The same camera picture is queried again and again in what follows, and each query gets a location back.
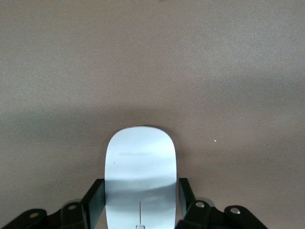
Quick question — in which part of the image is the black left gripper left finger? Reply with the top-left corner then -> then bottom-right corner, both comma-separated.
0,178 -> 107,229

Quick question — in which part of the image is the white computer mouse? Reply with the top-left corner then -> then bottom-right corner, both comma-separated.
104,125 -> 180,229

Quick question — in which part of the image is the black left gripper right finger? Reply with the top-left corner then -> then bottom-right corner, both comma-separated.
176,177 -> 266,229

